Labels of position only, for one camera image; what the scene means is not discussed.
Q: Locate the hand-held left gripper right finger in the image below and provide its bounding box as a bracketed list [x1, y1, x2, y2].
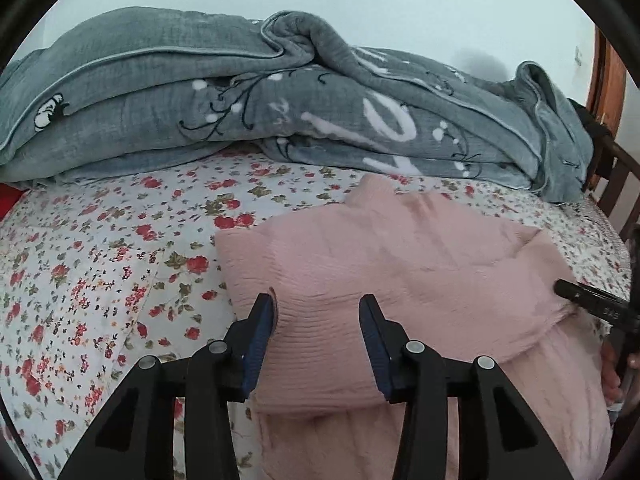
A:
[359, 294, 576, 480]

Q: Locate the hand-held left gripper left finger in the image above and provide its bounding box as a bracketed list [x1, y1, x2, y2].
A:
[57, 292, 276, 480]

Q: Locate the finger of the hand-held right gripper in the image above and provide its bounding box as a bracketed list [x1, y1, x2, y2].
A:
[554, 279, 640, 328]

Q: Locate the pink knitted sweater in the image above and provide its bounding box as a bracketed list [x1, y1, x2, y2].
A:
[214, 174, 613, 480]

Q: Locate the person's right hand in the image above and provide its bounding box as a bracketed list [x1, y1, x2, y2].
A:
[599, 337, 640, 417]

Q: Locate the dark wooden bed headboard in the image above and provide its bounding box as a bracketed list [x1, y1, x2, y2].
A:
[582, 127, 640, 263]

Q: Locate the floral bed sheet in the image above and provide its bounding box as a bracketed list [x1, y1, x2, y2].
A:
[0, 147, 633, 480]

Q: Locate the black cloth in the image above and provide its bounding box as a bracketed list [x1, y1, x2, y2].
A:
[570, 99, 613, 137]

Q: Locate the orange wooden panel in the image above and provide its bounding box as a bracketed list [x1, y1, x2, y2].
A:
[586, 25, 628, 131]

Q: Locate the grey printed blanket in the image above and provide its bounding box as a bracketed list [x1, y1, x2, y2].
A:
[0, 6, 601, 206]

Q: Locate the red cloth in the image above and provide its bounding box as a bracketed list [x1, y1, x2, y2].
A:
[0, 184, 23, 221]

